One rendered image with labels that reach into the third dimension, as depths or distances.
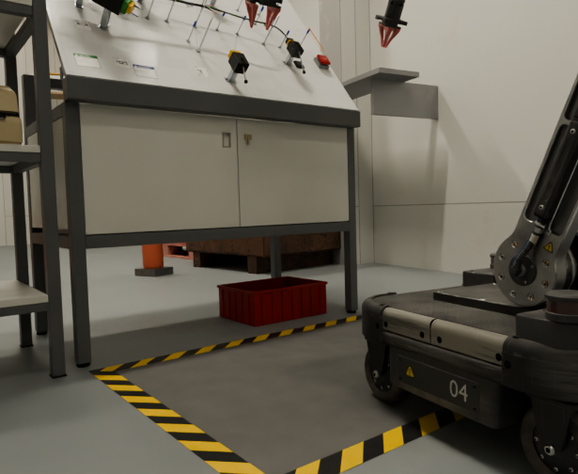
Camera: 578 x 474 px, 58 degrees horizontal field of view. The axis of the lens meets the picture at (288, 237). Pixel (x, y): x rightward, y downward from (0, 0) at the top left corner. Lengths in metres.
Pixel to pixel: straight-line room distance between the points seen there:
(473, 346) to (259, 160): 1.22
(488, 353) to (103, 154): 1.24
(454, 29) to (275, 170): 2.09
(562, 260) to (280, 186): 1.22
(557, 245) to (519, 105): 2.35
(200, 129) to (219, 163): 0.13
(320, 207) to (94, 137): 0.93
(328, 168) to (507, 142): 1.47
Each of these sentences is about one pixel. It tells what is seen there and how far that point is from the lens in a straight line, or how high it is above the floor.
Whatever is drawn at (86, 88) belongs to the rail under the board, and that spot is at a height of 0.83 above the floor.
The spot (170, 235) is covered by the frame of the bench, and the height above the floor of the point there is 0.39.
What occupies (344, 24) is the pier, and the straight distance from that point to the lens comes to 4.39.
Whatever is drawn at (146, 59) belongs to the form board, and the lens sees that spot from 1.88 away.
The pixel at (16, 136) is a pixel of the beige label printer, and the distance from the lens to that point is 1.66.
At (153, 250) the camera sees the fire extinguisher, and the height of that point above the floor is 0.18.
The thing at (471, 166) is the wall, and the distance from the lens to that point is 3.55.
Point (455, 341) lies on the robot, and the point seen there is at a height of 0.21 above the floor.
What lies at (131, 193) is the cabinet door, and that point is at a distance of 1.74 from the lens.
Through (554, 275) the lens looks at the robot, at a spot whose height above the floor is 0.33.
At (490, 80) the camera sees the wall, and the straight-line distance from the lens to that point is 3.52.
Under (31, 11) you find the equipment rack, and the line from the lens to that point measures 1.71.
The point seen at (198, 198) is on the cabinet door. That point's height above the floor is 0.51.
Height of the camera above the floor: 0.47
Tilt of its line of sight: 3 degrees down
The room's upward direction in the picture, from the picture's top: 2 degrees counter-clockwise
